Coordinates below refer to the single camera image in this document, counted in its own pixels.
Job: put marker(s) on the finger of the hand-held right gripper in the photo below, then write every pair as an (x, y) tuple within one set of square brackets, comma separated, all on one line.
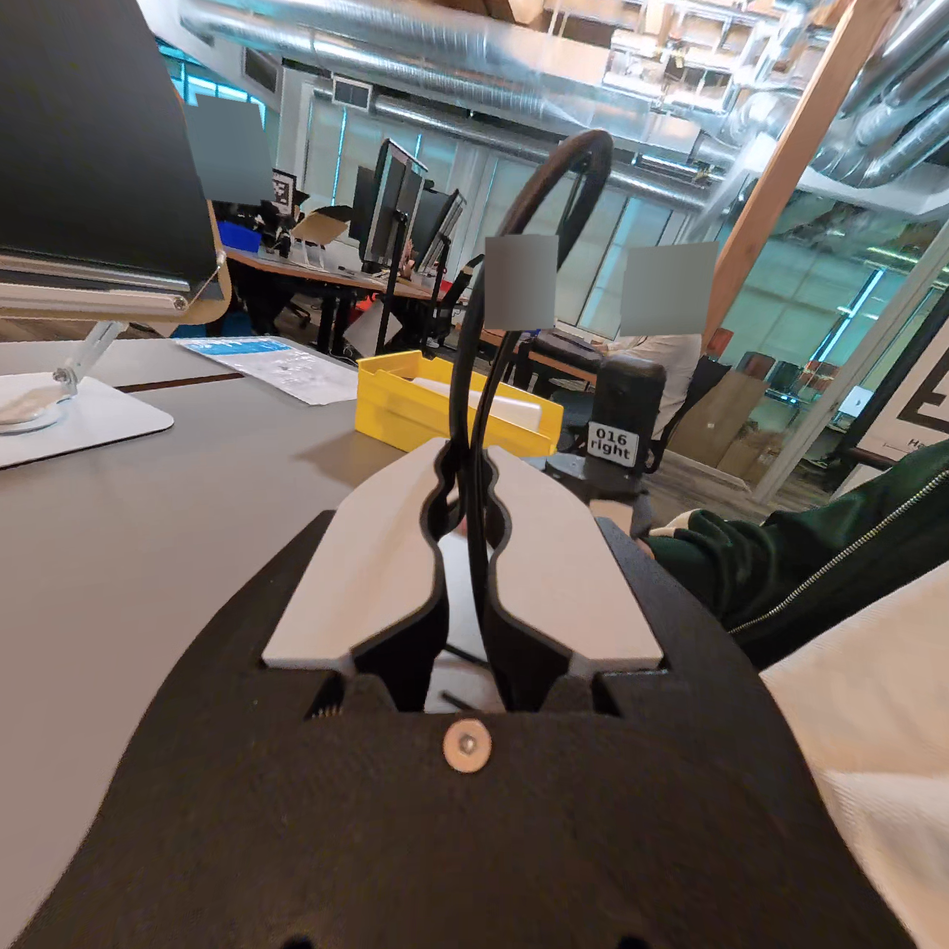
[(612, 510)]

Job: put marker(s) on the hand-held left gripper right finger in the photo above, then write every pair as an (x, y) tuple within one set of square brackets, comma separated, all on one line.
[(578, 586)]

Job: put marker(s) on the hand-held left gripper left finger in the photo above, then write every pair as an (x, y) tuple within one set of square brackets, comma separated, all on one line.
[(356, 578)]

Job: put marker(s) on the white bottle black lid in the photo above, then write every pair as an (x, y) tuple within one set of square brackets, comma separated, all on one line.
[(511, 411)]

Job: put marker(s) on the yellow plastic bin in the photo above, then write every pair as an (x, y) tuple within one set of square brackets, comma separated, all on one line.
[(393, 415)]

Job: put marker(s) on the person's right forearm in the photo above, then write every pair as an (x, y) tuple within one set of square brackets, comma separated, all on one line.
[(778, 556)]

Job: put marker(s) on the grey desk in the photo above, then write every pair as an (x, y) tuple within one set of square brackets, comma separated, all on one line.
[(148, 556)]

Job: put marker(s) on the wooden background desk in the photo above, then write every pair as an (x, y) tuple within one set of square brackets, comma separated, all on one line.
[(311, 271)]

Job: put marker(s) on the brown cardboard box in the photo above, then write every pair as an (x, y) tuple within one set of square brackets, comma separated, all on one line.
[(741, 422)]

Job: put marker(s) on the blue white printed sheet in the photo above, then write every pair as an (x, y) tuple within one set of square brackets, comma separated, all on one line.
[(282, 367)]

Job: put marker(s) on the black computer monitor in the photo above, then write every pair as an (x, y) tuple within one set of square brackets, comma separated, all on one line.
[(389, 207), (437, 230)]

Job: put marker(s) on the framed marker sign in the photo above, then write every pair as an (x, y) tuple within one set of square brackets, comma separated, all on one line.
[(912, 415), (283, 191)]

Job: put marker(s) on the wooden pillar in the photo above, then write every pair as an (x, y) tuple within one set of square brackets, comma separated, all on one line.
[(801, 148)]

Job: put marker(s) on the white monitor base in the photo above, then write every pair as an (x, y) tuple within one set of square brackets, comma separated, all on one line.
[(96, 422)]

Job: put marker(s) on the beige cardboard panel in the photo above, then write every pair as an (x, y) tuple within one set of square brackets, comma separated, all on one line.
[(319, 226)]

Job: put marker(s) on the blue plastic bin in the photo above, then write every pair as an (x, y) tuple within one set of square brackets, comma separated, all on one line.
[(239, 237)]

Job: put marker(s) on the wooden screen holder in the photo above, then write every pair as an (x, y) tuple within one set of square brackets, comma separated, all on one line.
[(89, 148)]

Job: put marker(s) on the silver ventilation duct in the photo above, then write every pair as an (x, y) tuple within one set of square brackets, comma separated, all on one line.
[(482, 74)]

